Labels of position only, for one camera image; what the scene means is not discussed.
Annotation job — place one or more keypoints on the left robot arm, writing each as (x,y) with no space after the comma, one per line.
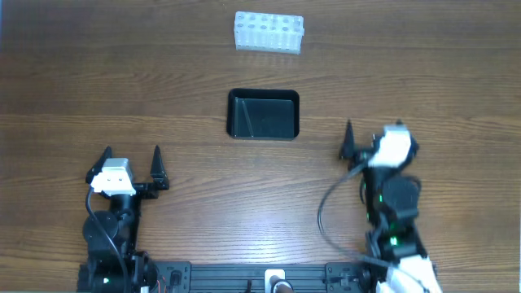
(99,232)

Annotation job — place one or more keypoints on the white test tube rack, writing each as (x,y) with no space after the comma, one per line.
(264,42)

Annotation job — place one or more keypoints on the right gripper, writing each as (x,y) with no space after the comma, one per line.
(358,158)

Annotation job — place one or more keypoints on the black tray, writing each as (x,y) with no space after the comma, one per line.
(272,118)

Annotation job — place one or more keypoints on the mounting rail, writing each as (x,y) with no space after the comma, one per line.
(228,278)

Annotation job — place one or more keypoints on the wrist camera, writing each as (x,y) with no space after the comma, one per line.
(390,146)
(114,177)

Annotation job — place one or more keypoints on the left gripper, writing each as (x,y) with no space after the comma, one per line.
(154,187)

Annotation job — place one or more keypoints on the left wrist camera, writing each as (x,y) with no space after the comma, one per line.
(114,177)

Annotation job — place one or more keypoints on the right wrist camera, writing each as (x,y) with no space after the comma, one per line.
(390,146)

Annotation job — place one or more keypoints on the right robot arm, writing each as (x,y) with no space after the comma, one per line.
(401,195)

